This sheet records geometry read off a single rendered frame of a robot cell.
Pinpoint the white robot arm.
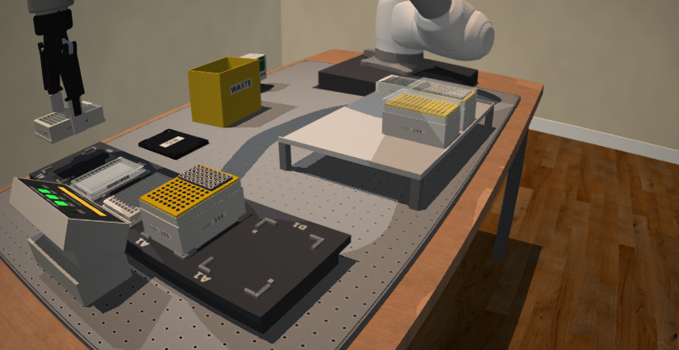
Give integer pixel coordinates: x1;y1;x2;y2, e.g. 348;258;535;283
27;0;494;76

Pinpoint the yellow waste bin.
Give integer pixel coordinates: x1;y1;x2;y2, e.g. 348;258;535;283
188;56;261;128

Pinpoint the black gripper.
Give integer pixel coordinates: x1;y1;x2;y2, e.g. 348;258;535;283
33;9;86;135

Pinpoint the black flat pad with rg label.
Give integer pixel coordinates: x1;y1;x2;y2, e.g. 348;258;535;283
138;129;209;160

